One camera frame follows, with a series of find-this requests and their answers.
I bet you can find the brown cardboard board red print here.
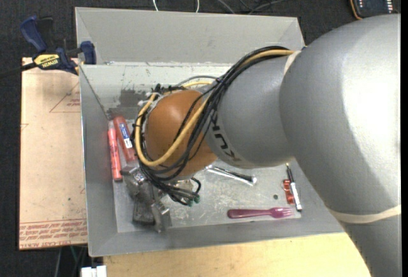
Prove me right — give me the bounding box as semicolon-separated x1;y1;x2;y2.
18;57;89;251

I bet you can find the orange-red marker pen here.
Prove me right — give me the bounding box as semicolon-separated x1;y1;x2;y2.
107;127;124;182

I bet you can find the grey metal bin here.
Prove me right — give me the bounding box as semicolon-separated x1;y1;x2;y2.
75;6;344;258

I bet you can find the purple plastic fork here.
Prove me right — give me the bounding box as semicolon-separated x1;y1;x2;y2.
226;207;295;220

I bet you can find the red tube with blue label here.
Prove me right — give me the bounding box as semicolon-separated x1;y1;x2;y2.
112;116;138;163

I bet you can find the black and white pen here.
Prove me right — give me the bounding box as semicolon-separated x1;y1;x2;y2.
285;163;303;213

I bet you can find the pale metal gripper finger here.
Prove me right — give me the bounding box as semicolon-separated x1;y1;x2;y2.
131;199;156;225
150;200;173;234

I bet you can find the small red flat piece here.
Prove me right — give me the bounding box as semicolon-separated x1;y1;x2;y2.
282;179;296;206

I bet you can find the silver metal utensil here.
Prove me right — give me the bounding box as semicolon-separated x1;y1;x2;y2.
205;165;258;187

